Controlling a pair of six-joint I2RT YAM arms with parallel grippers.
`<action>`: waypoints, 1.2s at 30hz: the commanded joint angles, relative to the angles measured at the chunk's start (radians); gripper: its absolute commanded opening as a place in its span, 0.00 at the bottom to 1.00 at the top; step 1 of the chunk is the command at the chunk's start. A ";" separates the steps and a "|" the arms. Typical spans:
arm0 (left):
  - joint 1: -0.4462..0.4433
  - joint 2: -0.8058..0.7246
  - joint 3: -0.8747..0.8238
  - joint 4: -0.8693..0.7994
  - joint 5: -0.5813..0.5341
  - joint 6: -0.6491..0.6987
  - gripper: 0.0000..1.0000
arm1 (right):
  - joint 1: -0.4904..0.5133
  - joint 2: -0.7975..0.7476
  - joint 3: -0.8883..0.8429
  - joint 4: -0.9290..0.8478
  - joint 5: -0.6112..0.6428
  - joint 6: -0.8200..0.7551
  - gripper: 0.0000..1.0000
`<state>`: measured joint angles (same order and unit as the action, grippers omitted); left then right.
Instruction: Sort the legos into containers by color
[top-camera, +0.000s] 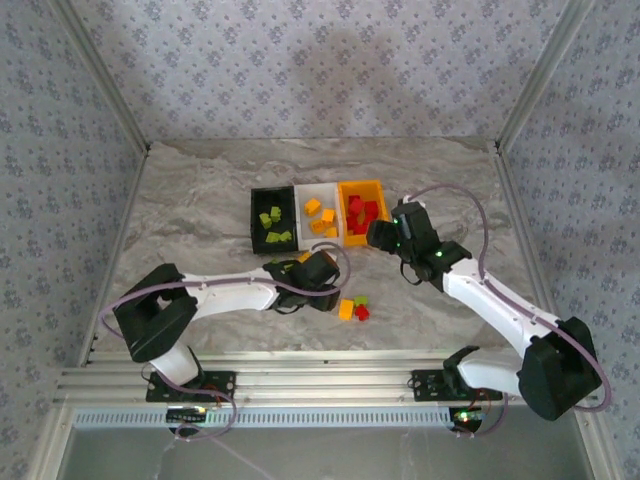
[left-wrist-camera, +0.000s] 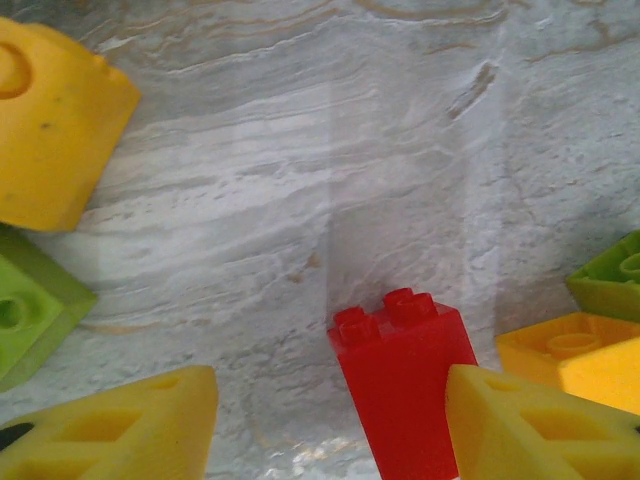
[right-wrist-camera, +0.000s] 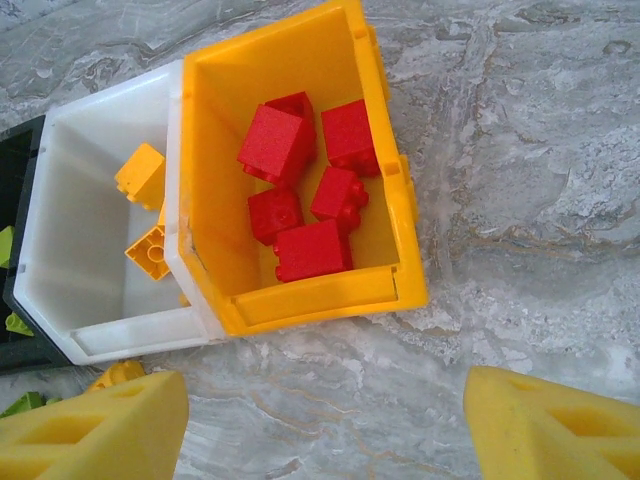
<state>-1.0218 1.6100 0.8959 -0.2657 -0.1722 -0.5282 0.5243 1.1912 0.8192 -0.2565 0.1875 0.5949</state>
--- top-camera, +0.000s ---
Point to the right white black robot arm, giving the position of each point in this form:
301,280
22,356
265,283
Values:
485,300

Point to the aluminium frame post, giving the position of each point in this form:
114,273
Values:
103,75
540,72

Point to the grey metal lower panel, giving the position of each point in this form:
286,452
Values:
350,455

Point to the left black wrist camera box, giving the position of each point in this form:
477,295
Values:
320,270

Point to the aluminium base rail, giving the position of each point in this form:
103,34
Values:
325,380

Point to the red lego brick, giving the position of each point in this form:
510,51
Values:
355,203
366,222
352,220
356,231
371,207
362,313

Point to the white plastic bin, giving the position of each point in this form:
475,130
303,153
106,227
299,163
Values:
322,197

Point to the small controller board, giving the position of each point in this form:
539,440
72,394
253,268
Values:
187,414
467,417

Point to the aluminium side rail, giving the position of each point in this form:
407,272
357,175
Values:
116,250
517,210

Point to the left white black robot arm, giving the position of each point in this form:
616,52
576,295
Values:
235,292

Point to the right black wrist camera box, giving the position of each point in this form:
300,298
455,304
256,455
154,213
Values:
412,225

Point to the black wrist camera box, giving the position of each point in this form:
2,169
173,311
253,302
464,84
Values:
320,270
412,225

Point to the aluminium frame leg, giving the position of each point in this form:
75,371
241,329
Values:
597,450
50,450

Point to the black plastic bin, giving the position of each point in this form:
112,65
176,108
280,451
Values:
262,197

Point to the orange plastic bin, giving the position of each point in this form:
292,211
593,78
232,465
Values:
345,240

